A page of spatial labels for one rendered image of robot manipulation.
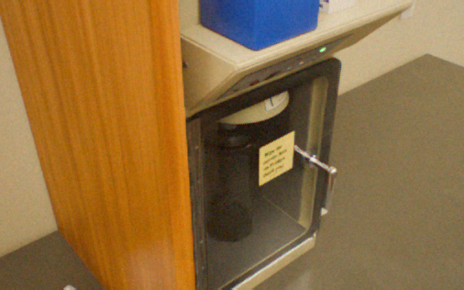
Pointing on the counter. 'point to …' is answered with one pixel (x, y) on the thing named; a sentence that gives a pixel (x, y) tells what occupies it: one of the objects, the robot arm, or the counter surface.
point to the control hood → (339, 23)
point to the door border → (197, 202)
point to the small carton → (336, 5)
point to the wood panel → (109, 132)
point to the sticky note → (276, 158)
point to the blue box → (259, 19)
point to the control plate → (281, 67)
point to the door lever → (325, 181)
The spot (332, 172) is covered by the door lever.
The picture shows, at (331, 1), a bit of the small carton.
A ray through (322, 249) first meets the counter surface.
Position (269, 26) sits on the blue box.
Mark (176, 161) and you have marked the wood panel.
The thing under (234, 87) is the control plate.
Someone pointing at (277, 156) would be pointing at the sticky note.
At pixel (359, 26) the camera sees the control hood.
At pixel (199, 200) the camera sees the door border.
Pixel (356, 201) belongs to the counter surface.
